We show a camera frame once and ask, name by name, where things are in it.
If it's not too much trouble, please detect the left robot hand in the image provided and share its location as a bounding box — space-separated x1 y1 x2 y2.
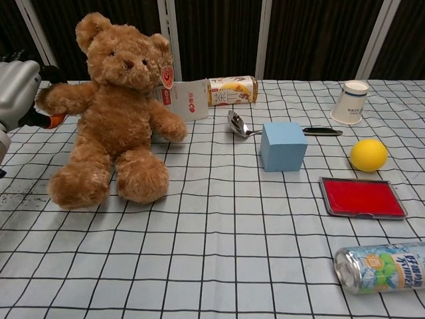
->
0 49 70 134

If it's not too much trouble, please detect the brown teddy bear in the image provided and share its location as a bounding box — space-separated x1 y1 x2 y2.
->
35 12 189 210

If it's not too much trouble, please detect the white red carton box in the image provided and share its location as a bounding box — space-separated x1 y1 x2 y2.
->
153 79 210 123

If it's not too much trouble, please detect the yellow tea bottle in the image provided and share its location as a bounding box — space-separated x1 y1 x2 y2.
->
206 75 259 108

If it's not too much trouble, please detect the blue checked tablecloth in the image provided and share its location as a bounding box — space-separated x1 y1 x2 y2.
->
0 78 425 319

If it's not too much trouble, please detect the light blue foam cube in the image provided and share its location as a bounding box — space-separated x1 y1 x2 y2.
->
260 122 308 173

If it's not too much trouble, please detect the white paper cup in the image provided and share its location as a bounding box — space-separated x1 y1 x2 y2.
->
329 80 371 125

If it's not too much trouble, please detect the yellow ball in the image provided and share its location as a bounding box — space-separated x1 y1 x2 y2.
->
350 138 388 173

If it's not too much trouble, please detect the red ink pad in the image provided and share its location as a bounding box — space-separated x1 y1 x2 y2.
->
319 176 408 220

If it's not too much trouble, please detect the light blue drink can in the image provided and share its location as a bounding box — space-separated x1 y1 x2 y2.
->
333 241 425 295

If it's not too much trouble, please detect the grey metal frame bar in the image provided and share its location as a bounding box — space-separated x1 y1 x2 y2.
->
15 0 58 66
254 0 274 80
355 0 396 80
157 0 183 81

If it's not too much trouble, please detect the steel ladle black handle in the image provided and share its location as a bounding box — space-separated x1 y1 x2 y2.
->
227 110 343 139

